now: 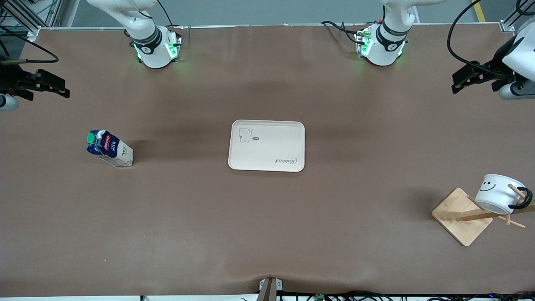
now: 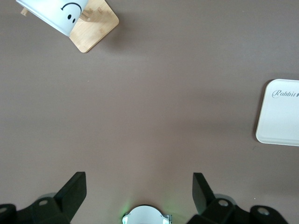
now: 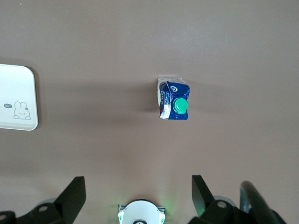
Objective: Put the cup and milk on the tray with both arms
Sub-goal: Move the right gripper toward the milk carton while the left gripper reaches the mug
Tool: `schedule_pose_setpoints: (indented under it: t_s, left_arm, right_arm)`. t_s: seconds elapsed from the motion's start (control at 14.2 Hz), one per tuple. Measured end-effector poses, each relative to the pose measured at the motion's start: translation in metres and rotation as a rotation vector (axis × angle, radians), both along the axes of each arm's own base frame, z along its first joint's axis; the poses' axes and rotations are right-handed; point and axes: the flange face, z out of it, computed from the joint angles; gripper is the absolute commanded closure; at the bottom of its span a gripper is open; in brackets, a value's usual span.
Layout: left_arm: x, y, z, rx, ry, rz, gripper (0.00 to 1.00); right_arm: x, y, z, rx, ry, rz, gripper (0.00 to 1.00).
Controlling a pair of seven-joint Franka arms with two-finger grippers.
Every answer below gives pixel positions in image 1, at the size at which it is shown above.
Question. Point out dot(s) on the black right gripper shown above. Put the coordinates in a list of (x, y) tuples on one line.
[(9, 77)]

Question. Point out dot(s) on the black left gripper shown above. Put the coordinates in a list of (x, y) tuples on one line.
[(494, 69)]

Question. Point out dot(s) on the blue milk carton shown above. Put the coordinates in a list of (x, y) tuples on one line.
[(110, 147)]

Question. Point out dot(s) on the white smiley mug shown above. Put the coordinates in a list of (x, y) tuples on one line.
[(497, 192)]

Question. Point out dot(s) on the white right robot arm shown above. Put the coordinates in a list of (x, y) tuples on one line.
[(146, 25)]

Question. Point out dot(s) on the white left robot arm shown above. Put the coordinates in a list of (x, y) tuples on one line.
[(386, 46)]

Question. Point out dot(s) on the cream rabbit print tray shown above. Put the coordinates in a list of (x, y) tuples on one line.
[(267, 150)]

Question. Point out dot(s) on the wooden mug rack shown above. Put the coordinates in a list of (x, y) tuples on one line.
[(459, 221)]

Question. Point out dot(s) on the brown table cover mat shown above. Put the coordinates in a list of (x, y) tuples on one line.
[(267, 230)]

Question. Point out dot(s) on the grey camera stand bracket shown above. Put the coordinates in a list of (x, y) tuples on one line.
[(269, 290)]

